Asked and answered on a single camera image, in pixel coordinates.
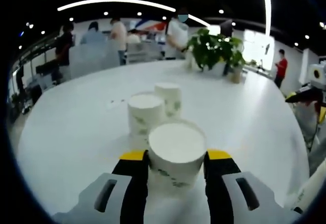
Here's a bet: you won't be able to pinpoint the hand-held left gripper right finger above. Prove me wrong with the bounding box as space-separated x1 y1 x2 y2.
203 148 302 224

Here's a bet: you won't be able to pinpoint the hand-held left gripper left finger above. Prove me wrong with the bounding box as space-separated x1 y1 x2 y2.
52 149 150 224

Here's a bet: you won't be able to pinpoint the curved ceiling strip light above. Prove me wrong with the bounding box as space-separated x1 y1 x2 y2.
57 0 211 28
259 0 273 37

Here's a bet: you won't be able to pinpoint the green potted plant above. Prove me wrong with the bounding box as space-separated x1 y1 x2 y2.
186 27 247 76

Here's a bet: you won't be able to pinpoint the black studio light panel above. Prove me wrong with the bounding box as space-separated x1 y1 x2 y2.
220 19 234 38

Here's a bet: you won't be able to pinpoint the white storage shelves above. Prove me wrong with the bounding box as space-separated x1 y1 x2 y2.
126 27 169 64

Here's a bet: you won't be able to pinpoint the black computer monitor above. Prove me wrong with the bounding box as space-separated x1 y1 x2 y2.
35 60 60 75

